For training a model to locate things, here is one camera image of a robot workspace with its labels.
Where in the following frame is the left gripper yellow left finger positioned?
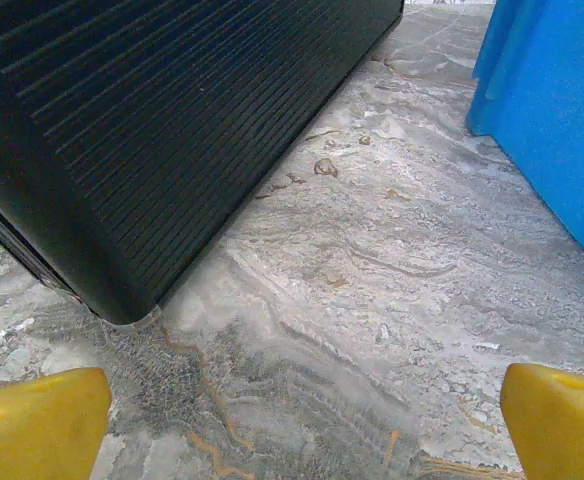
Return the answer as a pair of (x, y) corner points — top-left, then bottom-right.
(0, 367), (113, 480)

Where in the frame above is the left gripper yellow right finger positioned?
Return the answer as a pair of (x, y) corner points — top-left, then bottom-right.
(500, 363), (584, 480)

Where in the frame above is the black ribbed briefcase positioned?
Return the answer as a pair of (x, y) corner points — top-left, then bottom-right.
(0, 0), (406, 326)

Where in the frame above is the blue three-compartment bin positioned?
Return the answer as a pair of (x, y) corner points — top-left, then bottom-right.
(465, 0), (584, 284)

